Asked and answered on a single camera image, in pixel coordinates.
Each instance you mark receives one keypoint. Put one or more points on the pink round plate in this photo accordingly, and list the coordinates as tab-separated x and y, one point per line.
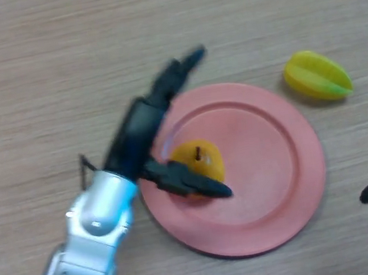
262	175

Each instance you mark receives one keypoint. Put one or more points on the yellow green starfruit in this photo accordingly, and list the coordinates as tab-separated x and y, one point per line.
315	76

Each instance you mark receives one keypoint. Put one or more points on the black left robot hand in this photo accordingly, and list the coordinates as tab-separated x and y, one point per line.
133	137

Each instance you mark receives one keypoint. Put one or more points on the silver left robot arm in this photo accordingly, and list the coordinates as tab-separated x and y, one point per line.
91	229

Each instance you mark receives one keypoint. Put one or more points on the yellow pear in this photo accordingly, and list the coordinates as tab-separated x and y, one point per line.
211	167

